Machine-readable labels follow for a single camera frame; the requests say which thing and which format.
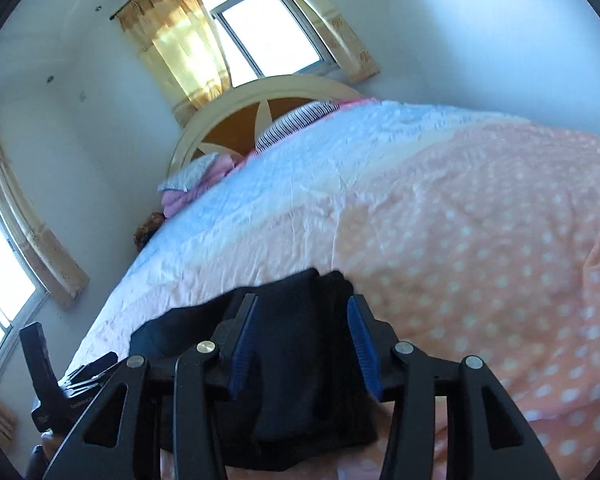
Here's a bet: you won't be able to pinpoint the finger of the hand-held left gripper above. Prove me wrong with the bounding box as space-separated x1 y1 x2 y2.
62 351 119 380
60 369 123 392

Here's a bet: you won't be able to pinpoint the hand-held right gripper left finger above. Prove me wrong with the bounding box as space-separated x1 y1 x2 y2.
42 294 258 480

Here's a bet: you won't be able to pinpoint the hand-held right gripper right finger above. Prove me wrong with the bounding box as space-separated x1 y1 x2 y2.
347 294 563 480

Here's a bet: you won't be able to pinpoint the black pants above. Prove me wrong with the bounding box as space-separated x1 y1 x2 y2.
130 268 381 472

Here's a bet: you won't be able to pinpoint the brown plush toy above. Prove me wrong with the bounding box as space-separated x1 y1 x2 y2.
133 212 167 252

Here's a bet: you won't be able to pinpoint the pink blue polka dot blanket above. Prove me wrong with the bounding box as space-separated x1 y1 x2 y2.
62 100 600 480

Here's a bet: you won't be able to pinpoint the grey patterned pillow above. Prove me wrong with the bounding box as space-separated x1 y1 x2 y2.
158 152 221 192

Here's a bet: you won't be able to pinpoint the cream and wood headboard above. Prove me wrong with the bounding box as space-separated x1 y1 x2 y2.
169 75 366 179

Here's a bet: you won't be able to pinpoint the striped pillow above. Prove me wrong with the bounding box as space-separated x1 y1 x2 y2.
254 101 342 154

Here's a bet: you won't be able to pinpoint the yellow sheer curtain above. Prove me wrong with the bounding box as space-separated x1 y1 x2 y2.
114 0 232 113

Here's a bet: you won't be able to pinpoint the window behind headboard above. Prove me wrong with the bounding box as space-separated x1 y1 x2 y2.
194 0 337 88

